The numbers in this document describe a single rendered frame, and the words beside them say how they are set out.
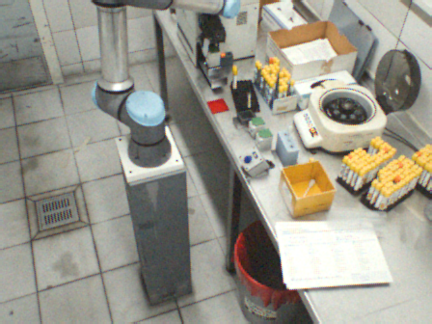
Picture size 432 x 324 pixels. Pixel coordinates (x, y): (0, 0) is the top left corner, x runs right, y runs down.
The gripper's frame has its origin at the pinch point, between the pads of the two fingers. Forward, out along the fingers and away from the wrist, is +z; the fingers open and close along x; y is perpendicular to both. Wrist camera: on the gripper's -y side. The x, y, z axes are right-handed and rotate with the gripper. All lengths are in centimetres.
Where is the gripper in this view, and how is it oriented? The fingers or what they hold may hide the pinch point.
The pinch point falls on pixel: (212, 53)
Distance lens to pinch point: 198.6
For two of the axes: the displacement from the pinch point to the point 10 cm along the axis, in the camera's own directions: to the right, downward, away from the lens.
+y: -3.4, -6.9, 6.4
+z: -0.1, 6.8, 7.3
